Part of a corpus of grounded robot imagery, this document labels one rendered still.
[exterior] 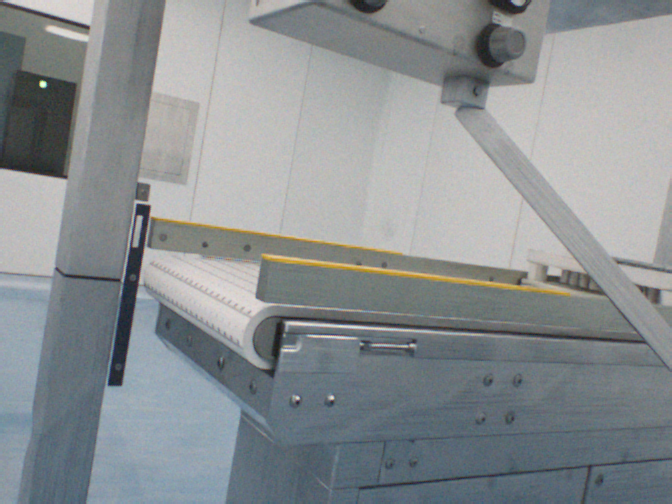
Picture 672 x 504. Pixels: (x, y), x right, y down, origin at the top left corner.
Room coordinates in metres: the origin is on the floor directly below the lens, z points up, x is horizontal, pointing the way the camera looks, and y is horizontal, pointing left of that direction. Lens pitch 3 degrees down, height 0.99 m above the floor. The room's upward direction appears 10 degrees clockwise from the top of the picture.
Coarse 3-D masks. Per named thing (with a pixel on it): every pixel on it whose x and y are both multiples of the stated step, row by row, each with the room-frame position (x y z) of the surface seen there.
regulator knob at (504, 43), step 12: (492, 24) 0.53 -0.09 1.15; (504, 24) 0.54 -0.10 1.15; (480, 36) 0.53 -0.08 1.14; (492, 36) 0.52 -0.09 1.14; (504, 36) 0.51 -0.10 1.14; (516, 36) 0.52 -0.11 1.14; (480, 48) 0.53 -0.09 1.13; (492, 48) 0.52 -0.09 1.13; (504, 48) 0.51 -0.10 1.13; (516, 48) 0.52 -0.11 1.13; (480, 60) 0.53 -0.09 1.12; (492, 60) 0.53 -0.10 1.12; (504, 60) 0.53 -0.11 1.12
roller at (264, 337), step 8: (264, 320) 0.51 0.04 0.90; (272, 320) 0.50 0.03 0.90; (280, 320) 0.51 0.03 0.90; (256, 328) 0.51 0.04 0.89; (264, 328) 0.50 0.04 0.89; (272, 328) 0.51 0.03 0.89; (256, 336) 0.50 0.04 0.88; (264, 336) 0.50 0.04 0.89; (272, 336) 0.51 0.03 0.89; (280, 336) 0.51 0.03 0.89; (256, 344) 0.50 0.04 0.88; (264, 344) 0.50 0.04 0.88; (272, 344) 0.51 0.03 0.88; (264, 352) 0.50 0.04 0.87; (272, 352) 0.51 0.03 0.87
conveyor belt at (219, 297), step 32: (160, 256) 0.72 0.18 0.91; (160, 288) 0.66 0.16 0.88; (192, 288) 0.60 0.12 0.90; (224, 288) 0.57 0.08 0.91; (256, 288) 0.58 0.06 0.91; (192, 320) 0.60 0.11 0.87; (224, 320) 0.53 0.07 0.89; (256, 320) 0.50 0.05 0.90; (352, 320) 0.55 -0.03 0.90; (384, 320) 0.57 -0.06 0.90; (416, 320) 0.59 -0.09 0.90; (448, 320) 0.61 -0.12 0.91; (480, 320) 0.64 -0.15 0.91; (256, 352) 0.51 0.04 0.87
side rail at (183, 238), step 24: (168, 240) 0.72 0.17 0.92; (192, 240) 0.74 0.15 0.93; (216, 240) 0.75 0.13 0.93; (240, 240) 0.77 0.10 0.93; (264, 240) 0.79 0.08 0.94; (288, 240) 0.80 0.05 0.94; (384, 264) 0.88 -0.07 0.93; (408, 264) 0.91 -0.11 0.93; (432, 264) 0.93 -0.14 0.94; (456, 264) 0.95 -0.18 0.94; (480, 264) 0.99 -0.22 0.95
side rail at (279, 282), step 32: (288, 288) 0.50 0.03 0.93; (320, 288) 0.51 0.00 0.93; (352, 288) 0.53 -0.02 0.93; (384, 288) 0.54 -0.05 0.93; (416, 288) 0.56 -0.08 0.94; (448, 288) 0.58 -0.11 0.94; (480, 288) 0.60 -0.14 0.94; (512, 320) 0.63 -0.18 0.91; (544, 320) 0.65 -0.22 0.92; (576, 320) 0.68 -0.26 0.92; (608, 320) 0.71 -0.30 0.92
